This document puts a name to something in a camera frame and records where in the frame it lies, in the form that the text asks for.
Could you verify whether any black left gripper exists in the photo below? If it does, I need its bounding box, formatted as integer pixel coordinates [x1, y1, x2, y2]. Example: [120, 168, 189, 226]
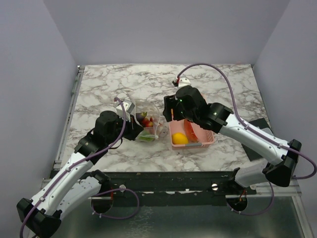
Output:
[107, 113, 145, 145]

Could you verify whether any clear zip top bag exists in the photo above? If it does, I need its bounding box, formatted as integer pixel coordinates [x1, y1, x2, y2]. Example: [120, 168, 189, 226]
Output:
[136, 101, 163, 142]

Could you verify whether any dark purple eggplant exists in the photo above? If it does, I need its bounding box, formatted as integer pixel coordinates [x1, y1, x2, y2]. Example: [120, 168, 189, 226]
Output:
[136, 112, 147, 123]

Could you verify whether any green grape bunch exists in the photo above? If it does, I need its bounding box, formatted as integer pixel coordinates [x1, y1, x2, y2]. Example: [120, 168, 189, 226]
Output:
[138, 130, 156, 142]

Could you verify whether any yellow lemon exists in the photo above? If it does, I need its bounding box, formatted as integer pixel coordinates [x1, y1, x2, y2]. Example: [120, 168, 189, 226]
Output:
[171, 132, 189, 145]

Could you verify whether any red watermelon slice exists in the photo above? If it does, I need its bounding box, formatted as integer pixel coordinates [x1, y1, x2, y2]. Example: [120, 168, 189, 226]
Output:
[183, 119, 200, 143]

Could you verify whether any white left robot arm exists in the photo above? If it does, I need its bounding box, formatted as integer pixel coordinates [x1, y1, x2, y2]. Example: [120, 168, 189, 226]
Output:
[17, 109, 143, 238]

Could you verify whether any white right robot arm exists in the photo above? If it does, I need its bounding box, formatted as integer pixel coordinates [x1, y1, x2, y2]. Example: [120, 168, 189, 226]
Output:
[163, 86, 302, 194]

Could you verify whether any pink perforated plastic basket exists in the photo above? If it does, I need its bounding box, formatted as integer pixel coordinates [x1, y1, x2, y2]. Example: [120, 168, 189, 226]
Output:
[168, 94, 215, 151]

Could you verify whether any black pad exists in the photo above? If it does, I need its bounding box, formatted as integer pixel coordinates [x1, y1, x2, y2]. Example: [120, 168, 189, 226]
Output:
[241, 118, 275, 162]

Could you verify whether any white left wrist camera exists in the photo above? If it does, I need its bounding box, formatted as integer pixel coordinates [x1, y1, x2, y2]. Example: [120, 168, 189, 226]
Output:
[115, 99, 136, 122]

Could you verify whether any aluminium side rail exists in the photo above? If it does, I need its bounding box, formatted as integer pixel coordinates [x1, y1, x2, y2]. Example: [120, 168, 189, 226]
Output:
[54, 65, 85, 165]

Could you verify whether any black mounting rail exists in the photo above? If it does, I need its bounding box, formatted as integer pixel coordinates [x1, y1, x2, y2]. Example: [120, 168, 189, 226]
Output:
[105, 172, 256, 207]

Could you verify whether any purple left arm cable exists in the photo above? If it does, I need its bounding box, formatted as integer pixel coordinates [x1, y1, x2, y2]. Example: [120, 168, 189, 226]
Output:
[19, 97, 140, 238]

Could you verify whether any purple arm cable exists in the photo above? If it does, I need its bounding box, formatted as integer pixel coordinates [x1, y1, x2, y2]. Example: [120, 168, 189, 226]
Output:
[19, 97, 140, 238]
[177, 63, 317, 216]

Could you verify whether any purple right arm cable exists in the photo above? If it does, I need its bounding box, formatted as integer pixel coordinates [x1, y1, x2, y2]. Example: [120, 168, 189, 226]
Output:
[177, 63, 317, 216]

